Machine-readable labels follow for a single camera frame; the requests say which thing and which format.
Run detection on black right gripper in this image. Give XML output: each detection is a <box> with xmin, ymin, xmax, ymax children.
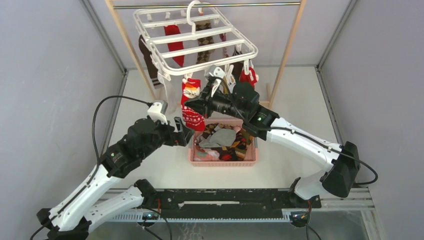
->
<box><xmin>185</xmin><ymin>81</ymin><xmax>248</xmax><ymax>121</ymax></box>

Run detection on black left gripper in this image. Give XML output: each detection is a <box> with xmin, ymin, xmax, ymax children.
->
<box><xmin>139</xmin><ymin>115</ymin><xmax>195</xmax><ymax>160</ymax></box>

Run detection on red white patterned sock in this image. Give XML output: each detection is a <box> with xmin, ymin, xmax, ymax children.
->
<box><xmin>180</xmin><ymin>78</ymin><xmax>206</xmax><ymax>132</ymax></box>

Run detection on green dotted sock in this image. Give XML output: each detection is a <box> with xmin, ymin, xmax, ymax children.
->
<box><xmin>223</xmin><ymin>64</ymin><xmax>237</xmax><ymax>94</ymax></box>

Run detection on grey long sock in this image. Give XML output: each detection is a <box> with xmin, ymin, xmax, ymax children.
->
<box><xmin>199</xmin><ymin>128</ymin><xmax>237</xmax><ymax>148</ymax></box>

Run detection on plain red sock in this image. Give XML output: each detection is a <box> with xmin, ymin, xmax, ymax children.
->
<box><xmin>239</xmin><ymin>67</ymin><xmax>259</xmax><ymax>89</ymax></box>

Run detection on red black argyle sock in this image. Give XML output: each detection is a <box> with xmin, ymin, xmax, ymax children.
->
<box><xmin>217</xmin><ymin>131</ymin><xmax>251</xmax><ymax>162</ymax></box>

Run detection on pink plastic basket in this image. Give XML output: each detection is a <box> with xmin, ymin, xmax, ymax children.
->
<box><xmin>188</xmin><ymin>118</ymin><xmax>258</xmax><ymax>167</ymax></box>

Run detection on wooden hanger stand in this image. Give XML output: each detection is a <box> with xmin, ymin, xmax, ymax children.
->
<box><xmin>106</xmin><ymin>0</ymin><xmax>306</xmax><ymax>107</ymax></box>

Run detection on pink patterned sock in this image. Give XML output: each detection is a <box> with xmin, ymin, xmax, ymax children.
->
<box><xmin>193</xmin><ymin>145</ymin><xmax>221</xmax><ymax>162</ymax></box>

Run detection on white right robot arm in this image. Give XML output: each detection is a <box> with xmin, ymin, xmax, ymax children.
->
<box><xmin>184</xmin><ymin>83</ymin><xmax>360</xmax><ymax>208</ymax></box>

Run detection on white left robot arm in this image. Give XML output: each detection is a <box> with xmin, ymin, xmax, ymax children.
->
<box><xmin>36</xmin><ymin>117</ymin><xmax>195</xmax><ymax>240</ymax></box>

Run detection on white plastic clip hanger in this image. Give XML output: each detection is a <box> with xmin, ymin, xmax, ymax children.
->
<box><xmin>133</xmin><ymin>0</ymin><xmax>259</xmax><ymax>76</ymax></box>

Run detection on brown sock striped cuff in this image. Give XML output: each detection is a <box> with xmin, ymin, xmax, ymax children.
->
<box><xmin>232</xmin><ymin>47</ymin><xmax>244</xmax><ymax>83</ymax></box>

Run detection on red bear sock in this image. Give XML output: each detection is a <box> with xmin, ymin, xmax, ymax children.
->
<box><xmin>164</xmin><ymin>24</ymin><xmax>185</xmax><ymax>67</ymax></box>

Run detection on metal hanging rod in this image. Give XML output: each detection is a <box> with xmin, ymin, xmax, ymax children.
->
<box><xmin>112</xmin><ymin>1</ymin><xmax>301</xmax><ymax>10</ymax></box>

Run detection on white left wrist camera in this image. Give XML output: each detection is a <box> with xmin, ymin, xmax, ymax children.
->
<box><xmin>147</xmin><ymin>100</ymin><xmax>169</xmax><ymax>125</ymax></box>

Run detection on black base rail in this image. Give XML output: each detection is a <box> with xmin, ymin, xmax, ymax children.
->
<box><xmin>134</xmin><ymin>179</ymin><xmax>322</xmax><ymax>220</ymax></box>

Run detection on black left camera cable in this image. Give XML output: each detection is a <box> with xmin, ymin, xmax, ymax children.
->
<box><xmin>29</xmin><ymin>95</ymin><xmax>153</xmax><ymax>240</ymax></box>

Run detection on black camera cable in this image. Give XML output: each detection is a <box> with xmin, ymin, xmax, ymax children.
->
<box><xmin>29</xmin><ymin>95</ymin><xmax>153</xmax><ymax>240</ymax></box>
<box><xmin>211</xmin><ymin>76</ymin><xmax>379</xmax><ymax>186</ymax></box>

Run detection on black right camera cable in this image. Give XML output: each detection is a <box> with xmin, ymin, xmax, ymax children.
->
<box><xmin>211</xmin><ymin>76</ymin><xmax>379</xmax><ymax>186</ymax></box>

